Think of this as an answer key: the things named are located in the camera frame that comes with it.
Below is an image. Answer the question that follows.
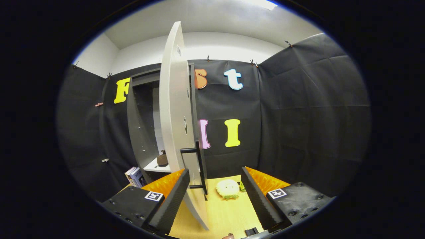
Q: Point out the blue cover book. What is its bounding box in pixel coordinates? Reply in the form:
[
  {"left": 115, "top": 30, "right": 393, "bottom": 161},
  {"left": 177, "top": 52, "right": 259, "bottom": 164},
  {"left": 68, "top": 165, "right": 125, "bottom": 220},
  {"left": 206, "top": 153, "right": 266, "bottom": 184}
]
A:
[{"left": 129, "top": 168, "right": 145, "bottom": 188}]

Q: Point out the black backdrop cloth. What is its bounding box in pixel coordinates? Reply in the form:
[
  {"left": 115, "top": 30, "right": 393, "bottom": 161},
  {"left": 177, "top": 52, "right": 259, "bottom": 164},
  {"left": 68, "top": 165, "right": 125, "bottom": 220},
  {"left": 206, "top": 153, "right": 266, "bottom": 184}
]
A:
[{"left": 56, "top": 33, "right": 371, "bottom": 203}]

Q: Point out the yellow plush toy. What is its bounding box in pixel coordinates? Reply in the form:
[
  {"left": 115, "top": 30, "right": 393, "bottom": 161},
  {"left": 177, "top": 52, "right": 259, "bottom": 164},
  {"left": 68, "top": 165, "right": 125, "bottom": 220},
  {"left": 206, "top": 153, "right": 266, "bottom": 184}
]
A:
[{"left": 216, "top": 179, "right": 240, "bottom": 200}]

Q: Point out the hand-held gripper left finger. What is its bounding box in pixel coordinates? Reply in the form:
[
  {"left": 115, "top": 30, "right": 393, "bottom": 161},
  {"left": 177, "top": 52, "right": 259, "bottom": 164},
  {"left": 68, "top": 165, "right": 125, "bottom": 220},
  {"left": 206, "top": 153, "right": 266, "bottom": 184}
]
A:
[{"left": 101, "top": 168, "right": 191, "bottom": 235}]

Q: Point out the grey shoe cabinet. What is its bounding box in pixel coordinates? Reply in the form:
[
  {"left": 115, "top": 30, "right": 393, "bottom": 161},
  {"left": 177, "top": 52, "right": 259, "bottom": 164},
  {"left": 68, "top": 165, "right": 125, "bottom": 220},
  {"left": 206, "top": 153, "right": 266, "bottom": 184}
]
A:
[{"left": 127, "top": 63, "right": 200, "bottom": 185}]

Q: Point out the brown fuzzy shoe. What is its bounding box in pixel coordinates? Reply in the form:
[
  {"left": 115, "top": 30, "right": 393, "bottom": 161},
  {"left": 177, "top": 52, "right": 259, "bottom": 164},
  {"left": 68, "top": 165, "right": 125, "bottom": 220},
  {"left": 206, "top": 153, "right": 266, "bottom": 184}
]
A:
[{"left": 157, "top": 150, "right": 169, "bottom": 167}]

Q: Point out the black door handle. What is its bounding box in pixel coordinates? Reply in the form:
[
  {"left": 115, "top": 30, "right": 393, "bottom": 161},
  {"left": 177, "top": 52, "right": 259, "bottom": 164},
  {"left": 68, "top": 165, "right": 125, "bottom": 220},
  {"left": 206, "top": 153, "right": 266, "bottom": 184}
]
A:
[{"left": 180, "top": 141, "right": 209, "bottom": 201}]

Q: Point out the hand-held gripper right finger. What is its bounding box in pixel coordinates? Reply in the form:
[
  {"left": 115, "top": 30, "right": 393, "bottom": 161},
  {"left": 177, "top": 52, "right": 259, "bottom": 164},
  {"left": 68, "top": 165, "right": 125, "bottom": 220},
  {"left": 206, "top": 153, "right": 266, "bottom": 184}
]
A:
[{"left": 240, "top": 166, "right": 334, "bottom": 233}]

